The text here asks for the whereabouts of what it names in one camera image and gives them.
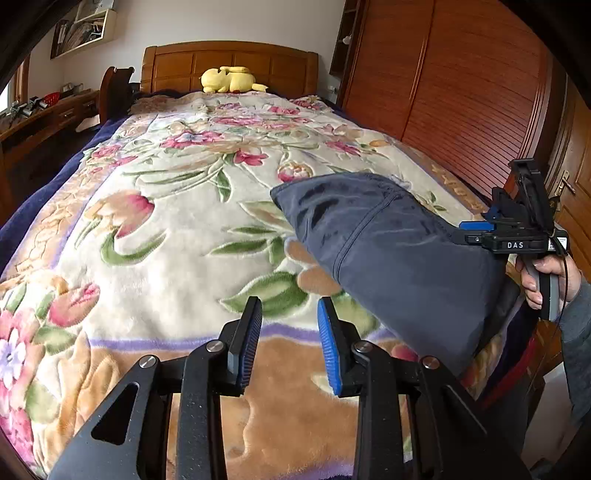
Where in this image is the white wall shelf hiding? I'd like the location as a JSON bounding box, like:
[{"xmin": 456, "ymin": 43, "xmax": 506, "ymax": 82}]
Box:
[{"xmin": 50, "ymin": 0, "xmax": 118, "ymax": 60}]

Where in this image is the black cable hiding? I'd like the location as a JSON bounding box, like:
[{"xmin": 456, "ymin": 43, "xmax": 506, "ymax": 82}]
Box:
[{"xmin": 549, "ymin": 237, "xmax": 572, "ymax": 325}]

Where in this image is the wooden bed headboard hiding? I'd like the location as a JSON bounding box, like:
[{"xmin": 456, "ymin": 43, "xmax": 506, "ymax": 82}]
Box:
[{"xmin": 140, "ymin": 41, "xmax": 320, "ymax": 100}]

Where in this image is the navy blue bed cover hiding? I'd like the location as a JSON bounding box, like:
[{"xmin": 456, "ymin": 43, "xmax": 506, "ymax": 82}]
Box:
[{"xmin": 0, "ymin": 120, "xmax": 126, "ymax": 278}]

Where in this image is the wooden desk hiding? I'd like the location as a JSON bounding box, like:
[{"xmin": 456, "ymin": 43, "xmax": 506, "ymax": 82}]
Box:
[{"xmin": 0, "ymin": 90, "xmax": 102, "ymax": 222}]

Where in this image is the black metal tool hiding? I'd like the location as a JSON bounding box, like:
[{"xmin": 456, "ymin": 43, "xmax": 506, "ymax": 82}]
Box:
[{"xmin": 7, "ymin": 97, "xmax": 47, "ymax": 121}]

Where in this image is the wooden chair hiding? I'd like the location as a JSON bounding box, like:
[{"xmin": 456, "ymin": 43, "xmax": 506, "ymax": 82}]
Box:
[{"xmin": 99, "ymin": 66, "xmax": 136, "ymax": 125}]

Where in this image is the person's right forearm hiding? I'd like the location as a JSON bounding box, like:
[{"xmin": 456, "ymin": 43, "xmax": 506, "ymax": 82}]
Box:
[{"xmin": 560, "ymin": 281, "xmax": 591, "ymax": 428}]

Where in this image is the dark jacket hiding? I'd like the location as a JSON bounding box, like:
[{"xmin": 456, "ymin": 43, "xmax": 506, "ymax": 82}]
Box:
[{"xmin": 270, "ymin": 172, "xmax": 522, "ymax": 377}]

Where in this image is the red cloth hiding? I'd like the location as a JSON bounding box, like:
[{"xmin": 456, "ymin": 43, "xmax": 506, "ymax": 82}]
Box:
[{"xmin": 475, "ymin": 332, "xmax": 551, "ymax": 412}]

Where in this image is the wooden open side shelf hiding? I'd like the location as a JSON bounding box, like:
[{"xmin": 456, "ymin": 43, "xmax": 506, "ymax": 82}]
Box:
[{"xmin": 329, "ymin": 0, "xmax": 359, "ymax": 77}]

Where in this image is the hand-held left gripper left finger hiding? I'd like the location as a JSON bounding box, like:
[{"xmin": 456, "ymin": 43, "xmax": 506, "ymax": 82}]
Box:
[{"xmin": 48, "ymin": 296, "xmax": 263, "ymax": 480}]

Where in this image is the floral blanket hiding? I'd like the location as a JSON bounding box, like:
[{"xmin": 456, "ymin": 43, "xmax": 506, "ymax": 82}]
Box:
[{"xmin": 0, "ymin": 90, "xmax": 546, "ymax": 480}]

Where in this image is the wooden door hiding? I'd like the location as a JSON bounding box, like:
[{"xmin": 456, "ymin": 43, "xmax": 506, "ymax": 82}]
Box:
[{"xmin": 545, "ymin": 69, "xmax": 591, "ymax": 266}]

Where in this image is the person's right hand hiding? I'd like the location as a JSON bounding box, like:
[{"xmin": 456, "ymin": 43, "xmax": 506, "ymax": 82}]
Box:
[{"xmin": 516, "ymin": 257, "xmax": 583, "ymax": 310}]

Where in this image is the yellow plush toy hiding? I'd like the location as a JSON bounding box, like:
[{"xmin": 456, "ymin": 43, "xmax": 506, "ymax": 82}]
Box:
[{"xmin": 201, "ymin": 66, "xmax": 269, "ymax": 94}]

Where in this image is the window frame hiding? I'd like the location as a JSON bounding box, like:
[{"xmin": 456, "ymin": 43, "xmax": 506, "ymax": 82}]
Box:
[{"xmin": 0, "ymin": 55, "xmax": 31, "ymax": 117}]

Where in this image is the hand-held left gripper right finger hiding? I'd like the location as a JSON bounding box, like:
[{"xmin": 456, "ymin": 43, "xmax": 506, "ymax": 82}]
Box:
[{"xmin": 317, "ymin": 296, "xmax": 532, "ymax": 480}]

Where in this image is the wooden slatted wardrobe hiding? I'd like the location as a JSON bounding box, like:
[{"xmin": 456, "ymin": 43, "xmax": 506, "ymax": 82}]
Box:
[{"xmin": 342, "ymin": 0, "xmax": 555, "ymax": 208}]

